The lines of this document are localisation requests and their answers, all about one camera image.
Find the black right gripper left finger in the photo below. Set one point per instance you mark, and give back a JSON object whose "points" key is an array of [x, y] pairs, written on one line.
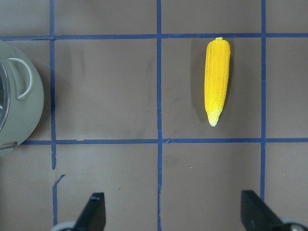
{"points": [[92, 217]]}

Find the yellow corn cob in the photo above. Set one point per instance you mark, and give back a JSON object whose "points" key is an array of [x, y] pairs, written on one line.
{"points": [[217, 63]]}

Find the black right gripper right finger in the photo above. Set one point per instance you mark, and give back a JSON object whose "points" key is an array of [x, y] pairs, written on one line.
{"points": [[257, 216]]}

